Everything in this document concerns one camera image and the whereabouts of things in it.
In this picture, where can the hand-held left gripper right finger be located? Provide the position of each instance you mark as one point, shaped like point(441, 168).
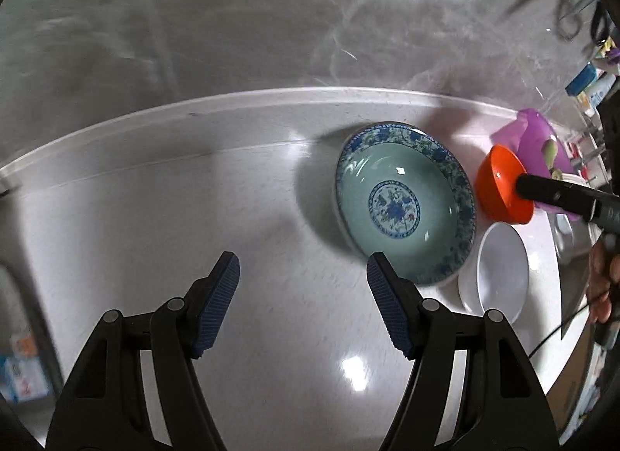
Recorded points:
point(387, 305)

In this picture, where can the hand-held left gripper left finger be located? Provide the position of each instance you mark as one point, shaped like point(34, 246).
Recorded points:
point(218, 305)

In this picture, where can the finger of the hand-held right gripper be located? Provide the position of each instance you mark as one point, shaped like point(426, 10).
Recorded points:
point(557, 195)

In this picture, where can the orange bowl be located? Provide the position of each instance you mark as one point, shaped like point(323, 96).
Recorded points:
point(499, 179)

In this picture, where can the small white bowl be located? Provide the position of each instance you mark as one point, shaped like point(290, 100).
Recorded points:
point(503, 271)

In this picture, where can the blue patterned green bowl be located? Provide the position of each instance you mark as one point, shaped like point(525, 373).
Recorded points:
point(402, 208)

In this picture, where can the person's right hand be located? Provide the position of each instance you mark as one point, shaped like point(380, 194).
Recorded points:
point(603, 281)

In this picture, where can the green vegetable piece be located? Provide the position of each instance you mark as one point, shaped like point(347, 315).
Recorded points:
point(550, 150)

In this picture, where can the purple plastic bowl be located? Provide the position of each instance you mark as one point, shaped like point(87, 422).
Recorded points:
point(533, 131)

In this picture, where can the stainless steel sink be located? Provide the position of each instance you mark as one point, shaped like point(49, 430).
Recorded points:
point(576, 286)

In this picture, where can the white spray bottle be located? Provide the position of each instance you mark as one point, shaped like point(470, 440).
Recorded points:
point(600, 90)

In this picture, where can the stainless steel rice cooker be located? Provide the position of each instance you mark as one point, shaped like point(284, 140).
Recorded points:
point(24, 363)

